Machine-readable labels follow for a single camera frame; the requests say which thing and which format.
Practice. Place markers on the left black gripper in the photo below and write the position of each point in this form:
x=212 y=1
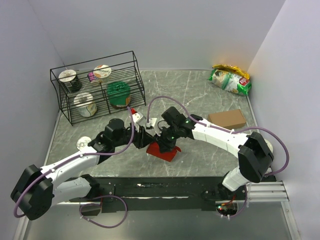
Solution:
x=144 y=141

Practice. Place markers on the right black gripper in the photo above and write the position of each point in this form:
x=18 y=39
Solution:
x=164 y=145

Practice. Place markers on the red paper box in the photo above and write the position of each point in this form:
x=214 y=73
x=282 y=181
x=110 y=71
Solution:
x=154 y=150

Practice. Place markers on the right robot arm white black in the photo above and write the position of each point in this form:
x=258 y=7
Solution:
x=252 y=151

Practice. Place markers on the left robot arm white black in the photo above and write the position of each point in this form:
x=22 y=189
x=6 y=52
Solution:
x=40 y=188

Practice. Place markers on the brown cardboard box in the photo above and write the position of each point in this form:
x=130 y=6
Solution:
x=231 y=119

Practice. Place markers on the green lidded jar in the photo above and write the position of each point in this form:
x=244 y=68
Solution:
x=119 y=94

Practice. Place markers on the metal tin can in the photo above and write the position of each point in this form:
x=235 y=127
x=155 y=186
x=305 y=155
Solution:
x=82 y=142

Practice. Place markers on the white cup lower shelf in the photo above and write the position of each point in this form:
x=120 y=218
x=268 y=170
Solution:
x=85 y=104

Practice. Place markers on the white yogurt cup orange label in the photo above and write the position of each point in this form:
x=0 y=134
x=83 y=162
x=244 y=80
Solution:
x=102 y=73

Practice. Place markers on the small purple white cup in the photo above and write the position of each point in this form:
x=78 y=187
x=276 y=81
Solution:
x=91 y=77

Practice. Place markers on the green chips bag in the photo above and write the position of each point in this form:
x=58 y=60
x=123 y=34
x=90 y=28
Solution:
x=230 y=82

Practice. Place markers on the yellow chips bag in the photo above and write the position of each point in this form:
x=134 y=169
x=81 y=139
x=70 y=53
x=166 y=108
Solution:
x=233 y=69

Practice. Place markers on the foil lid dark cup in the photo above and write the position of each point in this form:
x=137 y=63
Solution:
x=69 y=79

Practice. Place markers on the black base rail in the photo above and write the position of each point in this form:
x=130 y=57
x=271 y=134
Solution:
x=161 y=193

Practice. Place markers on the black wire rack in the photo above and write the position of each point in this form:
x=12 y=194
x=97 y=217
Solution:
x=124 y=67

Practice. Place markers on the aluminium frame rail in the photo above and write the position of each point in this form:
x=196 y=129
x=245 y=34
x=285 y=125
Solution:
x=264 y=214

